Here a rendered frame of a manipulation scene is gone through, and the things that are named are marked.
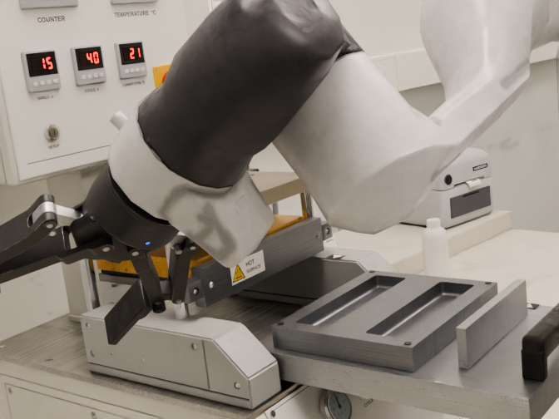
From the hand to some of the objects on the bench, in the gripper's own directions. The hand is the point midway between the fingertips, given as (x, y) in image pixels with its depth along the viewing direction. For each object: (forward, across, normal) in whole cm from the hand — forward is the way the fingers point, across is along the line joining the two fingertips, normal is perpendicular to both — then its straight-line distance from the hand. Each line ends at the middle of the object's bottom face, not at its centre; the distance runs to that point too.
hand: (46, 319), depth 72 cm
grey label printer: (+38, -127, -64) cm, 147 cm away
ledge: (+45, -100, -50) cm, 121 cm away
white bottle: (+27, -99, -32) cm, 107 cm away
